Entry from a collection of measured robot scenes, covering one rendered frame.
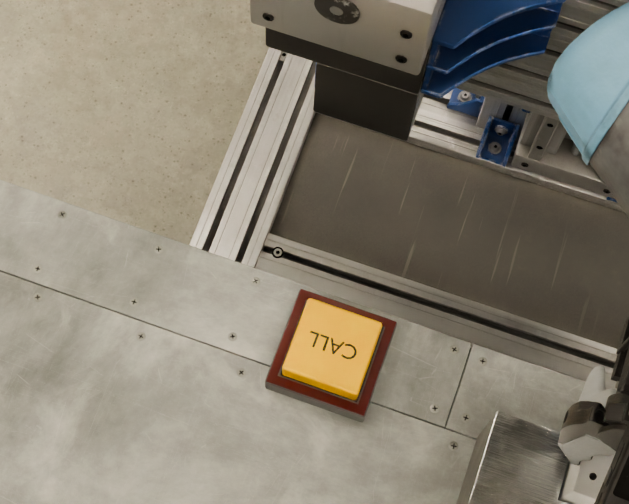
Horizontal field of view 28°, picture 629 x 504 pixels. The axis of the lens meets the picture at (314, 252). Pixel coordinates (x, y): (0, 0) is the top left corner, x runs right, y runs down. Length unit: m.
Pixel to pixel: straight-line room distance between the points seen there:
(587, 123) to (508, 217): 1.09
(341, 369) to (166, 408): 0.14
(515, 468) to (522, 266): 0.80
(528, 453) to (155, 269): 0.33
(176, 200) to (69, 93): 0.25
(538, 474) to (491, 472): 0.03
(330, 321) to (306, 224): 0.71
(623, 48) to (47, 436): 0.56
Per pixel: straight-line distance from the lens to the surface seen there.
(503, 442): 0.88
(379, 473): 0.96
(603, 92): 0.59
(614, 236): 1.70
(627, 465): 0.71
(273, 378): 0.95
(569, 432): 0.79
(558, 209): 1.69
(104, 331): 0.99
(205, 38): 2.01
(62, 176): 1.92
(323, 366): 0.93
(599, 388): 0.82
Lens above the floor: 1.74
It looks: 70 degrees down
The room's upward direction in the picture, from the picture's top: 5 degrees clockwise
